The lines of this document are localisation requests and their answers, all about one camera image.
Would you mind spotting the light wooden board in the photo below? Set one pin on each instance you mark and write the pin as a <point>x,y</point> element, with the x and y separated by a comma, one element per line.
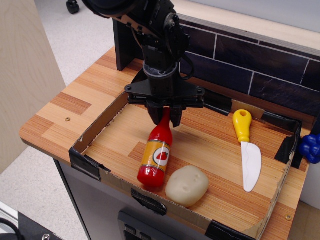
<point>29,73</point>

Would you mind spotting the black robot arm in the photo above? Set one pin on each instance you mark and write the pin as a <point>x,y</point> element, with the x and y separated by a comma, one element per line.
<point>156,28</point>

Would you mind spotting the black caster wheel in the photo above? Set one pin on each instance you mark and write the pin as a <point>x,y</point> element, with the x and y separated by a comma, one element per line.
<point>72,6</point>

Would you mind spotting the yellow handled toy knife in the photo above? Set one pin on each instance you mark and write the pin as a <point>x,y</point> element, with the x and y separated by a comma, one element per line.
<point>250,153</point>

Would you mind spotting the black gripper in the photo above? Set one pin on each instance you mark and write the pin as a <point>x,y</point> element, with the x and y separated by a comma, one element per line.
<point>159,88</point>

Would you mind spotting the red hot sauce bottle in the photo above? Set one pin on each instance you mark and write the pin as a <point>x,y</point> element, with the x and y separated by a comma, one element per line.
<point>156,156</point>

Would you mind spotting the dark tile backsplash panel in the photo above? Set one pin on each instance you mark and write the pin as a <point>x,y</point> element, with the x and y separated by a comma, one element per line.
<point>279,78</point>

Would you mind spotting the beige toy potato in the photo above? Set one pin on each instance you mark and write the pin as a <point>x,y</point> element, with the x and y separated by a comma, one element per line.
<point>187,186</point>

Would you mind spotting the cardboard fence with black tape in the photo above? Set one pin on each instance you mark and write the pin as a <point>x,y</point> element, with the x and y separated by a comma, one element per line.
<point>113,204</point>

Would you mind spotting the blue toy grapes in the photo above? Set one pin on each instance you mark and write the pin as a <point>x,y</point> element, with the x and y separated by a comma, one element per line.
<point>310,148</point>

